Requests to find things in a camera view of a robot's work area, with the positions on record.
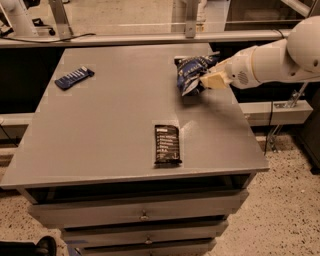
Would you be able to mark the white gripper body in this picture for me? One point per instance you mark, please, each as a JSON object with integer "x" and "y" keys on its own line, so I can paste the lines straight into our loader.
{"x": 239, "y": 71}

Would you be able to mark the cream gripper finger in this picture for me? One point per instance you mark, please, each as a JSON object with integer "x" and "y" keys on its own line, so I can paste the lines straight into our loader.
{"x": 220, "y": 66}
{"x": 217, "y": 80}

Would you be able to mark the blue potato chip bag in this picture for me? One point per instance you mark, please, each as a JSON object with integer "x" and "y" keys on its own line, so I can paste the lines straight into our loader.
{"x": 189, "y": 71}

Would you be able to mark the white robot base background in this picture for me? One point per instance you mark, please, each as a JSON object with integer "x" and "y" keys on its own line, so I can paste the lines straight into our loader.
{"x": 16, "y": 13}

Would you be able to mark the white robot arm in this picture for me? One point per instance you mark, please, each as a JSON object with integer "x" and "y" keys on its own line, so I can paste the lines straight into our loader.
{"x": 290, "y": 60}

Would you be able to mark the black rxbar chocolate bar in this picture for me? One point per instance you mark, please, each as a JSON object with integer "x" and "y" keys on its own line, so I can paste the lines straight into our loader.
{"x": 167, "y": 144}

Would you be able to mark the grey drawer cabinet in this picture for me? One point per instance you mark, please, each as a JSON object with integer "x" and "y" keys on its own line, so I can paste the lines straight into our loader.
{"x": 96, "y": 141}

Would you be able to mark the top grey drawer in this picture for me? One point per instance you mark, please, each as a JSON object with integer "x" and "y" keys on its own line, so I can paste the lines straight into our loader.
{"x": 138, "y": 209}

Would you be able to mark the grey drawer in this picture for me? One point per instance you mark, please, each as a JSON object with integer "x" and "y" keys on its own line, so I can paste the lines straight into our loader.
{"x": 197, "y": 246}
{"x": 138, "y": 209}
{"x": 145, "y": 234}

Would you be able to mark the middle grey drawer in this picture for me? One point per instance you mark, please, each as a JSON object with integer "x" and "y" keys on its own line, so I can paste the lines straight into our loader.
{"x": 145, "y": 234}

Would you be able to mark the blue snack bar wrapper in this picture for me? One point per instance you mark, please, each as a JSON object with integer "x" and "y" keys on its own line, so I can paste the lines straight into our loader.
{"x": 69, "y": 80}

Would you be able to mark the bottom grey drawer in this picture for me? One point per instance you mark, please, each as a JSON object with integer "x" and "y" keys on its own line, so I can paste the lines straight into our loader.
{"x": 197, "y": 246}

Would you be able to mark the grey metal railing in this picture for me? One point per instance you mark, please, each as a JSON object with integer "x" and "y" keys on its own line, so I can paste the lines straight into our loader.
{"x": 92, "y": 40}

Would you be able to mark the black object bottom left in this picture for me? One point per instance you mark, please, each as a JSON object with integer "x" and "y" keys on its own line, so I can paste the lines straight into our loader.
{"x": 46, "y": 246}

